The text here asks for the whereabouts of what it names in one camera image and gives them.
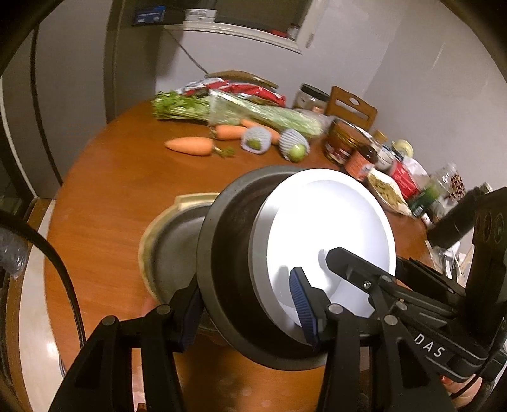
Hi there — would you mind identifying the person's right hand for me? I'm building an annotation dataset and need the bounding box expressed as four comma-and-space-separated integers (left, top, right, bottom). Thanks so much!
439, 374, 486, 411

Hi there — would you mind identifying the large steel bowl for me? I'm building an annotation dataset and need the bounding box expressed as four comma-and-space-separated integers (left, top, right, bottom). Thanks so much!
196, 165, 397, 372

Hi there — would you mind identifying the glass chili sauce jar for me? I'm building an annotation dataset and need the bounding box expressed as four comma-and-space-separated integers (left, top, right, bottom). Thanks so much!
324, 118, 371, 165

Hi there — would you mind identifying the fruit in foam net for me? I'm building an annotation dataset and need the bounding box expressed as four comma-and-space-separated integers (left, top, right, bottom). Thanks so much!
239, 126, 272, 154
278, 129, 310, 162

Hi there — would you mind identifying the carrot with green top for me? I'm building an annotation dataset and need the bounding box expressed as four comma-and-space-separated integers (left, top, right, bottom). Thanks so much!
164, 136, 236, 158

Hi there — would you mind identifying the window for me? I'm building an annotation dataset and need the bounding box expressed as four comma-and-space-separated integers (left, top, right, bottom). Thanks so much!
164, 0, 314, 55

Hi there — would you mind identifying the roll of tape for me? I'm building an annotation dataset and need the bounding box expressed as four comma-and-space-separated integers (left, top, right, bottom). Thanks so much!
392, 139, 415, 158

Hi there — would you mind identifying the plate of green vegetables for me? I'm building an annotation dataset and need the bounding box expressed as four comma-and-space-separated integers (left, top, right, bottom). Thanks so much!
366, 168, 415, 217

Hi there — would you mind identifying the blue box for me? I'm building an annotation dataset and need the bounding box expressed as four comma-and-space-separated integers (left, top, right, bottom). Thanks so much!
134, 5, 166, 25

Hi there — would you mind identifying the red tissue box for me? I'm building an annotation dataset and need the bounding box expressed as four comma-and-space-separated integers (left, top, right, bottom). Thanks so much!
390, 156, 431, 199

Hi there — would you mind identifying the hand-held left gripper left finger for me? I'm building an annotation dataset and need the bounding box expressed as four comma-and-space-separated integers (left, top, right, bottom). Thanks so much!
48, 276, 203, 412

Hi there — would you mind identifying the pink plastic plate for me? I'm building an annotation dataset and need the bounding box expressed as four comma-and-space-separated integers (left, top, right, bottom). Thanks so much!
141, 296, 160, 318

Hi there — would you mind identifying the celery in plastic bag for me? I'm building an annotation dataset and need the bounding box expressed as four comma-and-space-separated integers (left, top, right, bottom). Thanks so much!
152, 90, 330, 139

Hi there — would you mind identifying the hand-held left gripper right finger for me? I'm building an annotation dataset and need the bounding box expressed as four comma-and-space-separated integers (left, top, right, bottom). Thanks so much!
288, 266, 456, 412

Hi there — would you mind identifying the yellow shell-shaped plate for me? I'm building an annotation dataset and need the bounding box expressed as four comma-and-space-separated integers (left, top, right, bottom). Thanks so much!
139, 192, 221, 308

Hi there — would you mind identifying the grey plastic bag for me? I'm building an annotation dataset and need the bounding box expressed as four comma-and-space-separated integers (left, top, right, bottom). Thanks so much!
0, 227, 29, 280

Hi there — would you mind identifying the grey refrigerator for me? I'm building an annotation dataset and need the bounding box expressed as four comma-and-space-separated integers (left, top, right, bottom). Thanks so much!
0, 0, 171, 199

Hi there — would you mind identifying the orange carrot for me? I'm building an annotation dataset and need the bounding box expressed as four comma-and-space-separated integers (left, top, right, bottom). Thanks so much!
241, 118, 280, 144
213, 124, 248, 142

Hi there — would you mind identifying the wooden chair with cutout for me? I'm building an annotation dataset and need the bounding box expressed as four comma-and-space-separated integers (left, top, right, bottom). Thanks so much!
326, 86, 378, 132

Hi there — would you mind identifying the grey wall cable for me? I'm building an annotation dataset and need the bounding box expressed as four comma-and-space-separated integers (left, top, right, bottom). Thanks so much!
164, 28, 210, 75

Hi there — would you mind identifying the black cable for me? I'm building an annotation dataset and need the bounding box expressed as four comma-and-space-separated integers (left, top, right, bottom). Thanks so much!
0, 210, 88, 349

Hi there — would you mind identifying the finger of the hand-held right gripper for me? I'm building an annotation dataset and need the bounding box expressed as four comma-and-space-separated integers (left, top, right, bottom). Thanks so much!
395, 256, 465, 296
325, 246, 401, 302

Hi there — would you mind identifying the sauce bottle with red label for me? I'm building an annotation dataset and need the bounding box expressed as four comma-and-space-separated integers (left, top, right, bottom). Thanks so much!
344, 130, 388, 182

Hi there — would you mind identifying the red snack bag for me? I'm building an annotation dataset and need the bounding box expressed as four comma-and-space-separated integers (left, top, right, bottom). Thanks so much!
176, 78, 286, 107

